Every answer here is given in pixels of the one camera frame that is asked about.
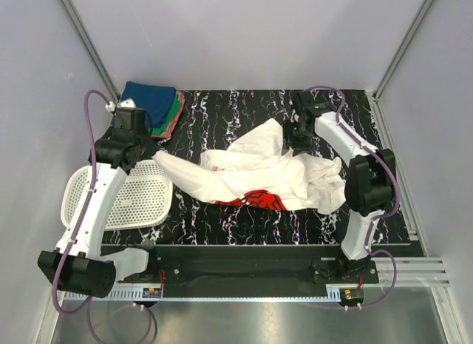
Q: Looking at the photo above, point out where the white Coca-Cola print t-shirt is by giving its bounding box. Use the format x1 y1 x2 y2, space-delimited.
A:
152 118 345 215

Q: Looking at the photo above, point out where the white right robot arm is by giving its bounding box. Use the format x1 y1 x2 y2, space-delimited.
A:
284 112 399 277

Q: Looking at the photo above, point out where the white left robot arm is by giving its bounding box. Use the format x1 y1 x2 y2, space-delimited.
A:
38 127 157 298

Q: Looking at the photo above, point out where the folded green t-shirt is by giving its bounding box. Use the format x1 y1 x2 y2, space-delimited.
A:
149 94 186 135

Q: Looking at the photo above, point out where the folded blue t-shirt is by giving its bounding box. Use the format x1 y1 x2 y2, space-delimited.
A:
121 81 177 127

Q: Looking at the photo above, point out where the white perforated plastic basket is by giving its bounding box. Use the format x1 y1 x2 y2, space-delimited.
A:
61 160 173 231

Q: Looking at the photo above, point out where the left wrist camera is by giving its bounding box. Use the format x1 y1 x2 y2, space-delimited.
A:
112 98 153 132

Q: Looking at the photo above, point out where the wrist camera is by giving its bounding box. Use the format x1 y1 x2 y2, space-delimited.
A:
112 98 153 132
292 90 336 118

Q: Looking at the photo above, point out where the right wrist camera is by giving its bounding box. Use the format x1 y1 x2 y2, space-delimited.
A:
292 90 336 118

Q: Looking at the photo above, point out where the left aluminium frame post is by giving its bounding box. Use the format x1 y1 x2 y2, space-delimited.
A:
58 0 119 101

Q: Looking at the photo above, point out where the aluminium frame post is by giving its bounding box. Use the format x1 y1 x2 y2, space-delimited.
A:
372 0 436 102
58 0 119 101

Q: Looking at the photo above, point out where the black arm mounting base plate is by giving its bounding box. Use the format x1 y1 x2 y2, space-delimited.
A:
102 244 379 286

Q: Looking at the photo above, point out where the white slotted cable duct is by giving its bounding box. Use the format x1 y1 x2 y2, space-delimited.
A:
64 287 163 300

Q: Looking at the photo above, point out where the right aluminium frame post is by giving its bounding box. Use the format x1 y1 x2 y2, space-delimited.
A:
372 0 436 102

